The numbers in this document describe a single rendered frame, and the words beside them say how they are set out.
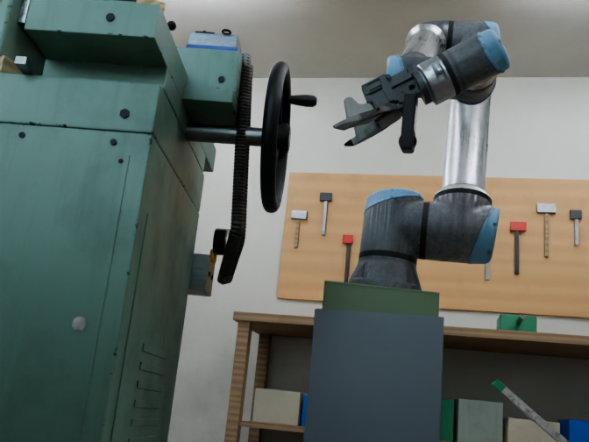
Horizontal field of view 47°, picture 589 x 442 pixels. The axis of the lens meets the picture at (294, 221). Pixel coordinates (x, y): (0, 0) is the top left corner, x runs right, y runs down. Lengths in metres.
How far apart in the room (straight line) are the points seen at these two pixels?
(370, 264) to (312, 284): 2.86
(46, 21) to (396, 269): 0.98
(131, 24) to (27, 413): 0.60
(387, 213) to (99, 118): 0.85
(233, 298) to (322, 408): 3.13
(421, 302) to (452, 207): 0.27
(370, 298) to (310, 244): 3.00
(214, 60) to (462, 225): 0.75
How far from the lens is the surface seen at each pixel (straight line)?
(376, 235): 1.73
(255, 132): 1.31
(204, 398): 4.66
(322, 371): 1.60
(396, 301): 1.64
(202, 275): 1.48
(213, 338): 4.68
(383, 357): 1.59
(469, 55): 1.40
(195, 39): 1.38
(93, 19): 1.15
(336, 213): 4.66
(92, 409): 1.04
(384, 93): 1.39
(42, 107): 1.19
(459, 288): 4.50
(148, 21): 1.13
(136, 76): 1.19
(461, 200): 1.75
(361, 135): 1.46
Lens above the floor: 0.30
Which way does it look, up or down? 16 degrees up
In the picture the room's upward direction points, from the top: 6 degrees clockwise
